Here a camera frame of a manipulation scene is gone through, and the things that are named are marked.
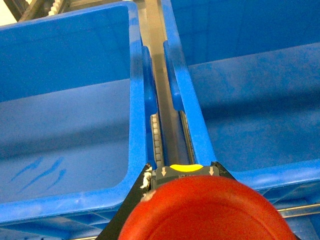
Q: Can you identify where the red push button switch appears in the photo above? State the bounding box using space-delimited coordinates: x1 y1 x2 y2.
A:
119 164 296 240

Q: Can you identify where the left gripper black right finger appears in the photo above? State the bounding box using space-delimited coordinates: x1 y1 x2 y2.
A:
210 161 235 180

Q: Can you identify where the blue crate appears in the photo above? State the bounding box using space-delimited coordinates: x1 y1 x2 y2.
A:
161 0 320 204
0 1 157 240

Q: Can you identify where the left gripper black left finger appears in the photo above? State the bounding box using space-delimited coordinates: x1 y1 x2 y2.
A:
96 163 153 240

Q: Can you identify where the blue crate left upper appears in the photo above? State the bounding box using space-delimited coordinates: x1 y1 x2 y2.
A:
0 1 157 240

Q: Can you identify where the blue crate centre upper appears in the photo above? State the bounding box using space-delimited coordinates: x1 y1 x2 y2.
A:
161 0 320 204

